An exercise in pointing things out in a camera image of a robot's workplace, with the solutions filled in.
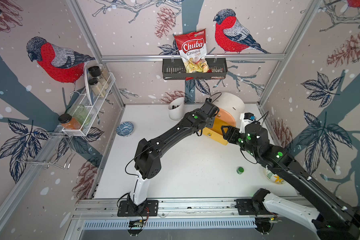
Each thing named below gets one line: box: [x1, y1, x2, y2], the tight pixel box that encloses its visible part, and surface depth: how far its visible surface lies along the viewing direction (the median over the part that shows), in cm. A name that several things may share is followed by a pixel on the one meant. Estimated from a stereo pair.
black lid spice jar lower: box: [88, 77, 106, 98], surface depth 79 cm
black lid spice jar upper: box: [88, 64, 112, 84], surface depth 82 cm
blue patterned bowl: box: [116, 121, 134, 137], surface depth 106 cm
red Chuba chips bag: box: [174, 28, 212, 81], surface depth 84 cm
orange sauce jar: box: [58, 113, 82, 130], surface depth 63 cm
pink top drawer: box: [215, 108, 236, 127], surface depth 86 cm
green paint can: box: [236, 166, 245, 175], surface depth 85 cm
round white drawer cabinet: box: [211, 92, 246, 129], surface depth 94 cm
